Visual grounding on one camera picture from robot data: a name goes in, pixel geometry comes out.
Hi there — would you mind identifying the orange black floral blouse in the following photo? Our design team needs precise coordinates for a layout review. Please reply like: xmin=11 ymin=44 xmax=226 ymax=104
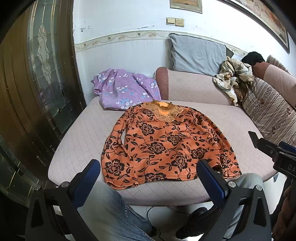
xmin=101 ymin=101 xmax=241 ymax=190

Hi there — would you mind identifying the operator right hand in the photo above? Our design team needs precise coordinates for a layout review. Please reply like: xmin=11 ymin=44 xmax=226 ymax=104
xmin=272 ymin=185 xmax=295 ymax=240

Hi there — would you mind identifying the striped beige cushion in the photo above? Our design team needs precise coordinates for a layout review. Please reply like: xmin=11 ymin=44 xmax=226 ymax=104
xmin=236 ymin=55 xmax=295 ymax=146

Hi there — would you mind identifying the blue jeans leg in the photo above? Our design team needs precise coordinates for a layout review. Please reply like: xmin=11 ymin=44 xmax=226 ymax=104
xmin=78 ymin=181 xmax=154 ymax=241

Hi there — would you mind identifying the cream patterned crumpled cloth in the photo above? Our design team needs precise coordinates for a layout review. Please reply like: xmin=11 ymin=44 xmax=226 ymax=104
xmin=212 ymin=56 xmax=254 ymax=106

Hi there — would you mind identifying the black garment on sofa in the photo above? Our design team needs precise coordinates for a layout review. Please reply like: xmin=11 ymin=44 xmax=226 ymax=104
xmin=241 ymin=51 xmax=265 ymax=66

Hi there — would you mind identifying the pink sofa backrest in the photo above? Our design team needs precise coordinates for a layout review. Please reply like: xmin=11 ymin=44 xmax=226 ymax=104
xmin=155 ymin=67 xmax=232 ymax=105

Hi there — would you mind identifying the purple floral garment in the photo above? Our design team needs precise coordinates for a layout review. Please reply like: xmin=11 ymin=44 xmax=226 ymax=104
xmin=91 ymin=68 xmax=161 ymax=110

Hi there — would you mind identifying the grey pillow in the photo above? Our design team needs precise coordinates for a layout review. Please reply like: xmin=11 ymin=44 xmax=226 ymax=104
xmin=169 ymin=33 xmax=234 ymax=76

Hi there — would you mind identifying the large framed painting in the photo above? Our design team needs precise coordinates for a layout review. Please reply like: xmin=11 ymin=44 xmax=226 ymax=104
xmin=222 ymin=0 xmax=290 ymax=54

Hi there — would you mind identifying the black cable on floor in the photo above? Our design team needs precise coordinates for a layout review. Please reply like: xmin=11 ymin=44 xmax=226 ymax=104
xmin=145 ymin=204 xmax=186 ymax=241

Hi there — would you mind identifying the beige wall switch plate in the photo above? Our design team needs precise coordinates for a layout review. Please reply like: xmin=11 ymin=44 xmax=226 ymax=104
xmin=166 ymin=17 xmax=185 ymax=27

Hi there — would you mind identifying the framed wall picture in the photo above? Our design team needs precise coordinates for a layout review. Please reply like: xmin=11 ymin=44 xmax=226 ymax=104
xmin=170 ymin=0 xmax=203 ymax=13

